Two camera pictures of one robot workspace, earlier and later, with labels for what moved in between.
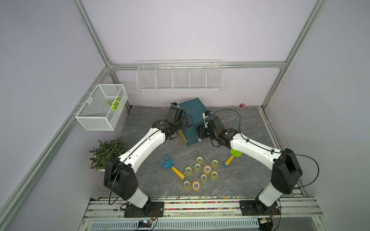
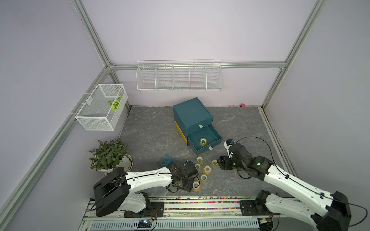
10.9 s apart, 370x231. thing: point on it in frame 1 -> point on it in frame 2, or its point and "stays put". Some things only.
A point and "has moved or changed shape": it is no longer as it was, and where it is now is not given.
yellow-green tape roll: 215,163 stays put
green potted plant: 105,150 stays put
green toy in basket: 115,104 stays put
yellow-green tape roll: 199,160 stays put
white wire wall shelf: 179,75 stays put
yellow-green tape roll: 189,171 has moved or changed shape
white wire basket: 102,110 stays put
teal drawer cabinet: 194,109 has moved or changed shape
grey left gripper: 185,123 -> 189,185
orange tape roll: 207,169 stays put
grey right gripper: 200,131 -> 223,162
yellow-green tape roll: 204,177 stays put
